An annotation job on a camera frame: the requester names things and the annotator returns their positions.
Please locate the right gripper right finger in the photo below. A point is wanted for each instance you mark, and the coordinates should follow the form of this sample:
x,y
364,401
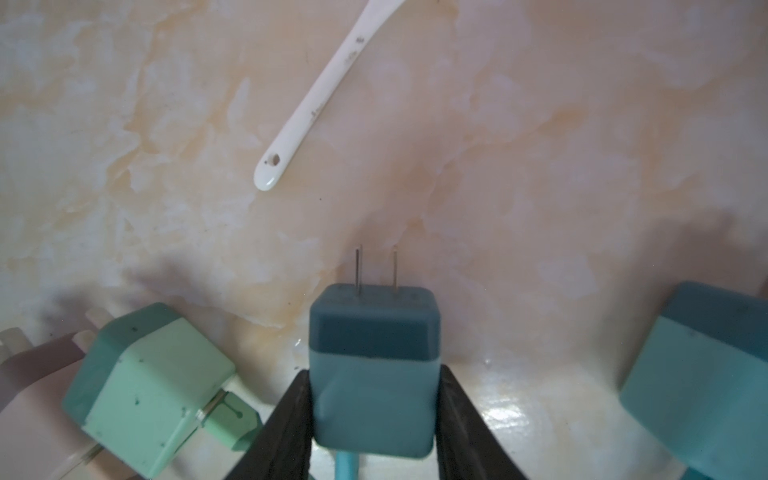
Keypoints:
x,y
466,447

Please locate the white spoon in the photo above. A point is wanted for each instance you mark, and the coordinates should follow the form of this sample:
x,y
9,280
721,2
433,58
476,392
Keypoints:
x,y
272,165

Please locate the pink charger plug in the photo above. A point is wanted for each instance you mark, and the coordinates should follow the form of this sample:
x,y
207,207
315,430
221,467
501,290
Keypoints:
x,y
38,439

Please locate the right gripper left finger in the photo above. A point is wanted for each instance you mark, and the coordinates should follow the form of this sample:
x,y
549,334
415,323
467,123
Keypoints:
x,y
282,449

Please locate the light green charger plug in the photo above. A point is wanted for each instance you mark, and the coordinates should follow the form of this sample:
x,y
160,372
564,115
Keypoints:
x,y
149,381

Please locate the teal charger plug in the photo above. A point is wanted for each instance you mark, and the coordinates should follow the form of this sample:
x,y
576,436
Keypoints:
x,y
374,368
699,383

